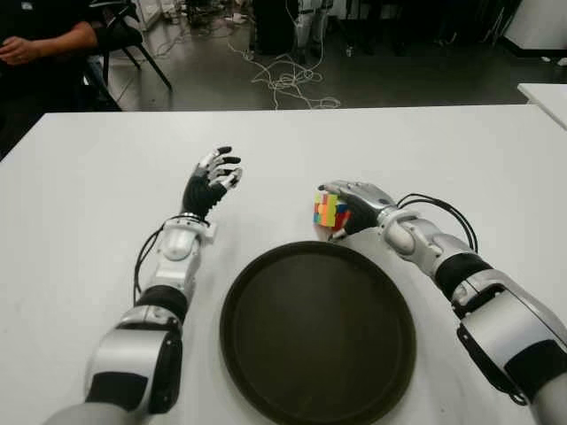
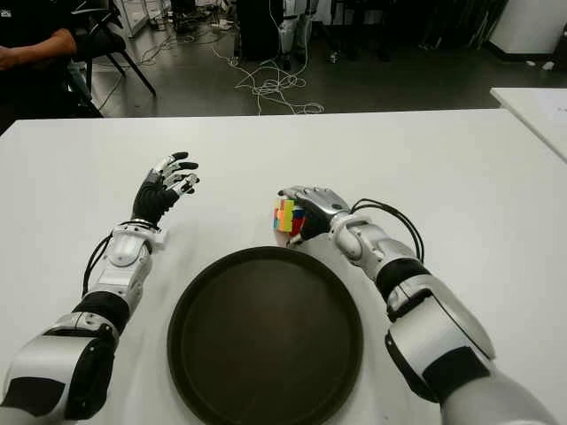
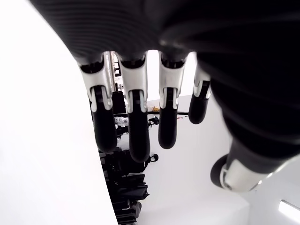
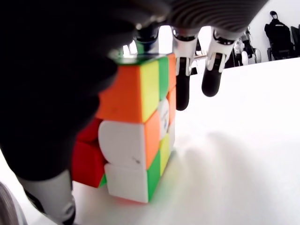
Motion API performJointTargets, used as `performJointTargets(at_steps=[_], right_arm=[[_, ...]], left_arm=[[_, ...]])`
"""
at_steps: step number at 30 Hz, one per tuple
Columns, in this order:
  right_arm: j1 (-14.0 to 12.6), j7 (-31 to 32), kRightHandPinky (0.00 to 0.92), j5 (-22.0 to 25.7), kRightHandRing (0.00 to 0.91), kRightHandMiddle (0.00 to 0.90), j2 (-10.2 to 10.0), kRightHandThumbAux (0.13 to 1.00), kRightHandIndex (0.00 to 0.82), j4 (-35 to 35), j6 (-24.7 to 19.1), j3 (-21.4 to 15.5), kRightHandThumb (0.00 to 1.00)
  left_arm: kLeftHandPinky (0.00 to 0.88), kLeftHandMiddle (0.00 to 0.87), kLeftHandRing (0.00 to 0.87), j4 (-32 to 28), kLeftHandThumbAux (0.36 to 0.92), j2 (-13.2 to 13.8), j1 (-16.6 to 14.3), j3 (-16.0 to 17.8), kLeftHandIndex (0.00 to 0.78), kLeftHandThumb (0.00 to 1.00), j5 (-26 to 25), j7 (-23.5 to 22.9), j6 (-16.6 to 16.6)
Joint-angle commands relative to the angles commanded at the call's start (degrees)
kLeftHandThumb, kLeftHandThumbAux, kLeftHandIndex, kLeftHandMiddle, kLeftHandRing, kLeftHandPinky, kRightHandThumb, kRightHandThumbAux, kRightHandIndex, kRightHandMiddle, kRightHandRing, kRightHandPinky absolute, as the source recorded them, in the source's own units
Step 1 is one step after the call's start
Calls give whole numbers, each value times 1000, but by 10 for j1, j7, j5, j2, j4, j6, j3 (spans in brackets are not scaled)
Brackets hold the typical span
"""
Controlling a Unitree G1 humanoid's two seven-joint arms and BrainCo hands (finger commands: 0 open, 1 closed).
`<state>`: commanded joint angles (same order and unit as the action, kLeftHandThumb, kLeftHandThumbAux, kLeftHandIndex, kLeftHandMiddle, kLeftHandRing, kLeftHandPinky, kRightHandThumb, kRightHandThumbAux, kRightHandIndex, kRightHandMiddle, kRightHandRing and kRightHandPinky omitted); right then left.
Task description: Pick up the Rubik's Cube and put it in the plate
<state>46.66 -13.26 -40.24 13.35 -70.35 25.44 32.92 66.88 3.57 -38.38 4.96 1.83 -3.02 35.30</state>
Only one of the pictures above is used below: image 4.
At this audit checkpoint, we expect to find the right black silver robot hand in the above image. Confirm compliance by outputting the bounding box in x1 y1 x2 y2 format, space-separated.
0 0 269 225

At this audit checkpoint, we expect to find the multicoloured Rubik's cube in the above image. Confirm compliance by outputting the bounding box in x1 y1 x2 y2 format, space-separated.
71 52 178 204

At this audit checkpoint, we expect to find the black chair in background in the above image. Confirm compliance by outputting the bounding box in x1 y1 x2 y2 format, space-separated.
264 10 296 62

